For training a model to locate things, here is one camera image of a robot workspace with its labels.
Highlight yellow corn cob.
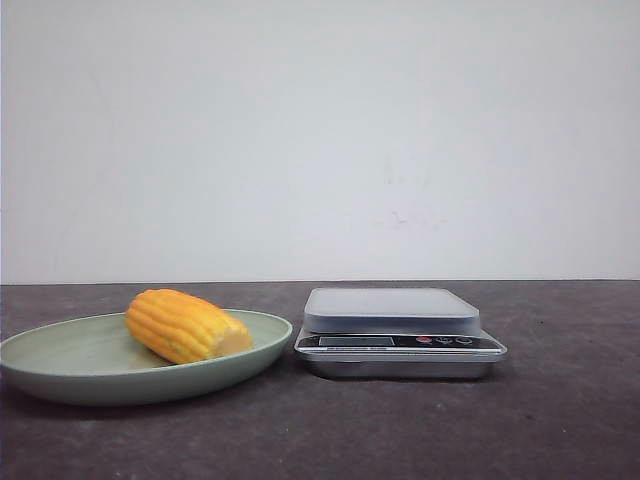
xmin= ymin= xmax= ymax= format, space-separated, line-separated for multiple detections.
xmin=125 ymin=289 xmax=254 ymax=364

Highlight silver digital kitchen scale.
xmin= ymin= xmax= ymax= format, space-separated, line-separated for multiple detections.
xmin=294 ymin=287 xmax=507 ymax=379

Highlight light green plate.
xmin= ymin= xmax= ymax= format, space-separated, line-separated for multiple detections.
xmin=1 ymin=310 xmax=293 ymax=406

